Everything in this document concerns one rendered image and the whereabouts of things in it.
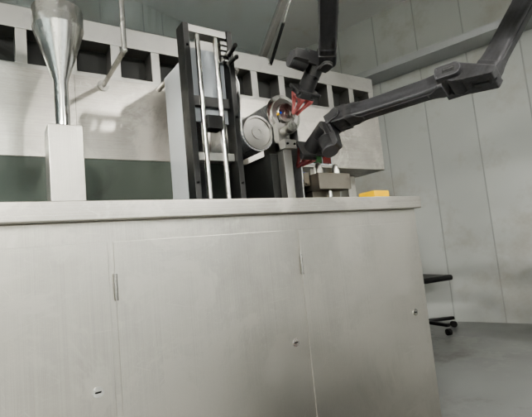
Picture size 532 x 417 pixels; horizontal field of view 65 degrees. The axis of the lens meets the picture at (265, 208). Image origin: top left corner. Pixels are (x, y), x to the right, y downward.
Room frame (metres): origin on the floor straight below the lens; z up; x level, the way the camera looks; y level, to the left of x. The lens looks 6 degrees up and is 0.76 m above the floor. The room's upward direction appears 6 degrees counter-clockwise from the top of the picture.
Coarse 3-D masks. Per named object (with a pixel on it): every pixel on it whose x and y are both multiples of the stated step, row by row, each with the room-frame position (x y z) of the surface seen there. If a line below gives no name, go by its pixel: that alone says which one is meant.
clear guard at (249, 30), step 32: (0, 0) 1.31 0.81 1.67; (32, 0) 1.34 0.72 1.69; (96, 0) 1.42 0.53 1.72; (128, 0) 1.47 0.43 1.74; (160, 0) 1.51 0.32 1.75; (192, 0) 1.56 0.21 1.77; (224, 0) 1.62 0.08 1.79; (256, 0) 1.67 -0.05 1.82; (160, 32) 1.60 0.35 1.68; (256, 32) 1.78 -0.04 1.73
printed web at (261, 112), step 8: (240, 104) 1.39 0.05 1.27; (240, 112) 1.39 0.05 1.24; (256, 112) 1.54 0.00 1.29; (264, 112) 1.48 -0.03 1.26; (240, 120) 1.39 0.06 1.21; (200, 128) 1.32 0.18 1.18; (240, 128) 1.39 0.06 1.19; (200, 136) 1.33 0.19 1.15; (216, 136) 1.54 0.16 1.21; (200, 144) 1.33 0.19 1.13; (216, 144) 1.54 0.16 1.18; (248, 144) 1.40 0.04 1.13; (216, 152) 1.56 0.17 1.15; (248, 152) 1.44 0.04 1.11; (256, 152) 1.44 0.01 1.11; (200, 168) 1.34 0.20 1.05; (200, 176) 1.35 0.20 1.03
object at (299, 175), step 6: (294, 132) 1.54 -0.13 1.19; (294, 138) 1.54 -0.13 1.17; (270, 150) 1.68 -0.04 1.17; (294, 150) 1.55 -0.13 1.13; (294, 156) 1.55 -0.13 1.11; (294, 162) 1.55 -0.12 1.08; (294, 168) 1.56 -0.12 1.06; (300, 168) 1.52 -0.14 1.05; (294, 174) 1.56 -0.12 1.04; (300, 174) 1.53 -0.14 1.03
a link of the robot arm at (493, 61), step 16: (512, 0) 1.07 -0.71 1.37; (528, 0) 1.04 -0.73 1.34; (512, 16) 1.05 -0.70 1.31; (528, 16) 1.05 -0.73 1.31; (496, 32) 1.07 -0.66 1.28; (512, 32) 1.04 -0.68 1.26; (496, 48) 1.06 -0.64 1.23; (512, 48) 1.06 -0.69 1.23; (464, 64) 1.09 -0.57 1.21; (480, 64) 1.06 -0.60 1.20; (496, 64) 1.04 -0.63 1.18; (448, 80) 1.11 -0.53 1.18; (464, 80) 1.09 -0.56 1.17; (480, 80) 1.08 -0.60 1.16; (496, 80) 1.07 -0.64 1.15
